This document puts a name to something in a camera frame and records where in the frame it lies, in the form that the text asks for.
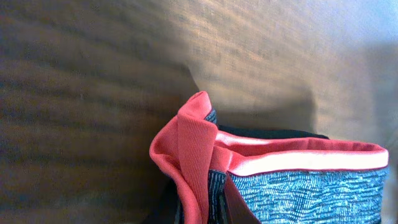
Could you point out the black leggings with red waistband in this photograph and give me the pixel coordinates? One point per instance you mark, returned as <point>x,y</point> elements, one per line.
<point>229,175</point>

